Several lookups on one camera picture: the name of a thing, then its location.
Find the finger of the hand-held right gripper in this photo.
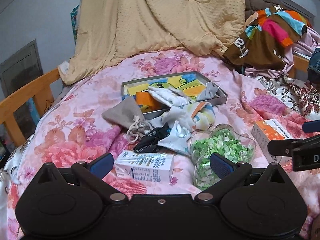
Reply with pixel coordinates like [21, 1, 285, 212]
[267, 138, 297, 157]
[302, 120, 320, 133]

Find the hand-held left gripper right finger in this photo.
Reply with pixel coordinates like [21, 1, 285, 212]
[195, 152, 287, 202]

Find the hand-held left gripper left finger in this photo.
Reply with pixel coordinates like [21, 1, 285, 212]
[37, 152, 127, 202]

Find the striped colourful sock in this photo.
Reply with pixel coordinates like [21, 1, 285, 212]
[161, 102, 216, 132]

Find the black sock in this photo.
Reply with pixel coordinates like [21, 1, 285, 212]
[134, 126, 173, 154]

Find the grey drawstring pouch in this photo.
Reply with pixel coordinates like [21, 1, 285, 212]
[102, 97, 154, 144]

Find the white towel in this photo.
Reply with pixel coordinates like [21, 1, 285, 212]
[148, 85, 194, 108]

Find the grey tray with frog picture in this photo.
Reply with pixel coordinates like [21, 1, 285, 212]
[121, 71, 228, 119]

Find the orange and white box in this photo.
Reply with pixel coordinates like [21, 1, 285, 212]
[251, 118, 304, 167]

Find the clear jar of green paper stars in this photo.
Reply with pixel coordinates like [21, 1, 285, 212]
[190, 124, 257, 190]

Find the silver brown patterned cloth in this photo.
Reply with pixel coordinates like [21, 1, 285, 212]
[257, 76, 320, 122]

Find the white milk carton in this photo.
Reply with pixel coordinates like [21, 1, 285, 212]
[114, 150, 175, 186]

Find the pink floral blanket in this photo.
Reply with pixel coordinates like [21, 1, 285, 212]
[0, 49, 320, 240]

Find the blue denim garment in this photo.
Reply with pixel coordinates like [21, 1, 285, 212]
[307, 47, 320, 83]

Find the lilac cloth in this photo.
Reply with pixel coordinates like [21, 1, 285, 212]
[244, 26, 320, 78]

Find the white satin patterned sheet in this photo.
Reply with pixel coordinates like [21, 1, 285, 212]
[0, 134, 35, 188]

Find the brown colourful printed garment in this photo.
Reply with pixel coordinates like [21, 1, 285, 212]
[222, 7, 308, 70]

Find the white pillow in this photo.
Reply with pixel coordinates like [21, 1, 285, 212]
[58, 59, 71, 76]

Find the teal patterned cloth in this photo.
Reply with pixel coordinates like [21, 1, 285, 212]
[70, 5, 81, 43]

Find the beige quilt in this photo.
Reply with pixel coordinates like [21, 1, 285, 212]
[58, 0, 247, 85]

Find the wooden bed rail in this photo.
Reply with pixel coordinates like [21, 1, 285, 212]
[0, 67, 62, 140]
[292, 54, 311, 78]

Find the grey wall cabinet door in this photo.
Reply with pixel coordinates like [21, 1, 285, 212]
[0, 39, 43, 133]

